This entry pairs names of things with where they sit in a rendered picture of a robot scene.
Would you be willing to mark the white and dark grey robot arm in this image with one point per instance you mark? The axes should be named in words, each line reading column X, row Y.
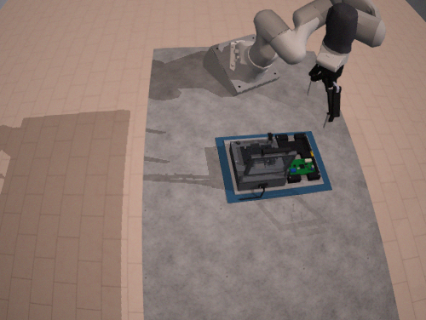
column 274, row 35

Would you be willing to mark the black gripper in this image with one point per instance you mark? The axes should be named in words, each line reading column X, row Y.
column 329, row 78

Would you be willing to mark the green circuit board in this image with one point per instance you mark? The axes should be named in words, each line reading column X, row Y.
column 302, row 166

